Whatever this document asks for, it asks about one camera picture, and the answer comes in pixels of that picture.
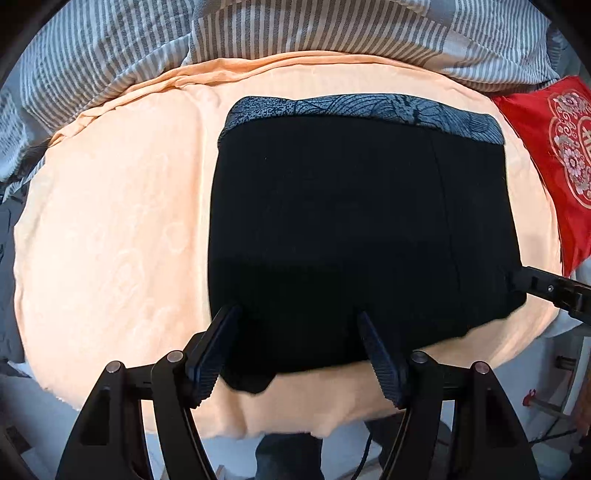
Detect peach orange blanket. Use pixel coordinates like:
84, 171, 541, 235
13, 51, 562, 439

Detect person's legs in jeans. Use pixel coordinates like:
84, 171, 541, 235
254, 413, 404, 480

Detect grey striped duvet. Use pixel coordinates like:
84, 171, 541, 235
1, 1, 563, 186

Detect dark grey jacket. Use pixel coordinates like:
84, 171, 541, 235
0, 187, 28, 363

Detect black pants with patterned band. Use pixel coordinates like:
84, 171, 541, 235
207, 94, 526, 394

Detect black cable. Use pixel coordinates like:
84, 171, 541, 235
351, 433, 376, 480

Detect red embroidered cushion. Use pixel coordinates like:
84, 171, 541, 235
493, 76, 590, 276

